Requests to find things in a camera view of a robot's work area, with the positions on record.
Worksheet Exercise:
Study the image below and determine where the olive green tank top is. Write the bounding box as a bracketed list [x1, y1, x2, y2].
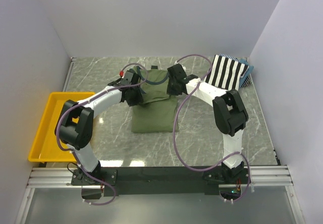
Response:
[130, 66, 178, 134]

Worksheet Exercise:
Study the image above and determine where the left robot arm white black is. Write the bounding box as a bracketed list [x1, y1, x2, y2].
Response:
[55, 70, 146, 185]

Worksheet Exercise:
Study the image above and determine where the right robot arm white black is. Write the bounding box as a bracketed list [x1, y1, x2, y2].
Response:
[167, 64, 249, 184]

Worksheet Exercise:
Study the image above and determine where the black white striped folded top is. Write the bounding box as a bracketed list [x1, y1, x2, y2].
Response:
[203, 54, 248, 90]

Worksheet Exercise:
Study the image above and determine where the blue striped folded garment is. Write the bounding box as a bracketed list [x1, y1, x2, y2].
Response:
[220, 53, 252, 88]

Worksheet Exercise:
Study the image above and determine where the black base crossbar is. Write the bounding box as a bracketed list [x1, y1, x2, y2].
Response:
[71, 165, 253, 200]

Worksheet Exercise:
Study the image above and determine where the yellow plastic tray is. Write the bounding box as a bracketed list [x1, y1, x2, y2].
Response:
[28, 92, 94, 162]

